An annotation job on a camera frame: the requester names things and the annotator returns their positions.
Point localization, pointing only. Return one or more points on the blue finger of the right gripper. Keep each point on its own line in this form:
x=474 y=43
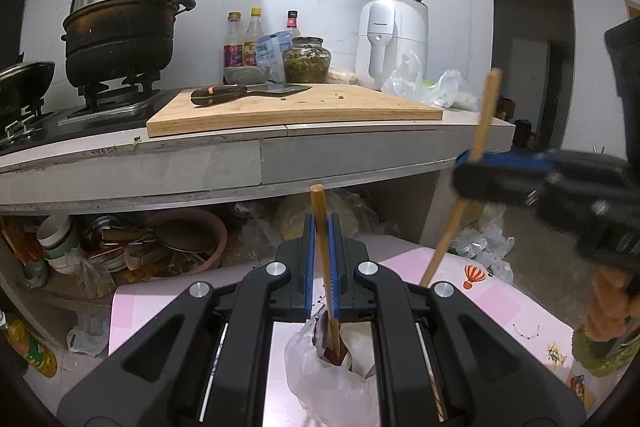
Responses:
x=505 y=188
x=504 y=163

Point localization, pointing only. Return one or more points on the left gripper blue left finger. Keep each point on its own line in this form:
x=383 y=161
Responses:
x=308 y=238

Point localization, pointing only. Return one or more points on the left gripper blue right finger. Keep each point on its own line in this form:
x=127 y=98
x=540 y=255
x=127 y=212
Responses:
x=335 y=250

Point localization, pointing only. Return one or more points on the angled wooden chopstick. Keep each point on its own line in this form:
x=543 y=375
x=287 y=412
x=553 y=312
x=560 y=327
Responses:
x=321 y=220

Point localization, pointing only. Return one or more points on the separate wooden chopstick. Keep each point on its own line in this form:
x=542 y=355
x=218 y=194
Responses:
x=477 y=152

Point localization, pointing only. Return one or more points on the white plastic rice scoop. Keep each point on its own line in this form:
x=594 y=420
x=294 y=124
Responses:
x=358 y=349

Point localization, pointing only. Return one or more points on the small steel spoon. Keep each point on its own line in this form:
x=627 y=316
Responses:
x=320 y=331

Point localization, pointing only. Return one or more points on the person right hand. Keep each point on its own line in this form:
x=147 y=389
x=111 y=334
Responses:
x=610 y=306

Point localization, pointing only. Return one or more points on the yellow bag under counter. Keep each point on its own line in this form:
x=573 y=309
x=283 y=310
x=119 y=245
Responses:
x=356 y=216

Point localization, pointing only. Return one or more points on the clear plastic bag on counter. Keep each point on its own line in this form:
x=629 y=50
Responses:
x=452 y=90

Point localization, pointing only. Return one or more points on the wooden cutting board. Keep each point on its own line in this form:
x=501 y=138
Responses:
x=320 y=104

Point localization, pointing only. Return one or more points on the pink plastic basin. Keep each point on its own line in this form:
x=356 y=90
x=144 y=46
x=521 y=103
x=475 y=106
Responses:
x=194 y=232

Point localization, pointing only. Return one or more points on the glass pickle jar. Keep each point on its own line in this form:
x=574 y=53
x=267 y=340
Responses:
x=306 y=61

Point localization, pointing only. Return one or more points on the white plastic bag on holder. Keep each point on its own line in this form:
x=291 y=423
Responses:
x=327 y=392

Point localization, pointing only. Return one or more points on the white air fryer appliance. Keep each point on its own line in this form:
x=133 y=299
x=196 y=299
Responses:
x=389 y=32

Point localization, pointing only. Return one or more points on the red label sauce bottle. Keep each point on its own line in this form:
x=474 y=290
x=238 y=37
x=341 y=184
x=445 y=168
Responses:
x=233 y=41

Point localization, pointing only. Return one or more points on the yellow cap oil bottle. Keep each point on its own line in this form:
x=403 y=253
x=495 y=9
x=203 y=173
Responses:
x=253 y=34

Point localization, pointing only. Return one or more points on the red cap soy bottle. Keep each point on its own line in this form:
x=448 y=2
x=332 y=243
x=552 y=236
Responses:
x=291 y=25

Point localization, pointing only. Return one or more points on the gas stove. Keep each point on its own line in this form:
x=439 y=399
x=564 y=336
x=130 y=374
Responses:
x=33 y=127

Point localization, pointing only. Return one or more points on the stack of white bowls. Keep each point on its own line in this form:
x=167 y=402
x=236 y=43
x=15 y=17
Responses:
x=57 y=236

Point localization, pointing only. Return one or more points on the black steamer pot with lid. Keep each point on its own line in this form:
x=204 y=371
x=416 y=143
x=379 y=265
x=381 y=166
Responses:
x=117 y=39

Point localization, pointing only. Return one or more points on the yellow oil jug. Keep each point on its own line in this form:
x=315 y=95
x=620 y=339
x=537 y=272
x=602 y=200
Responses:
x=31 y=349

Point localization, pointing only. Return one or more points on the black wok on stove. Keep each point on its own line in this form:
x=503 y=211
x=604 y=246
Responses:
x=24 y=85

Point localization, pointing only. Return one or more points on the black handled cleaver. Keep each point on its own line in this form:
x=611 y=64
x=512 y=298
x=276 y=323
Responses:
x=217 y=95

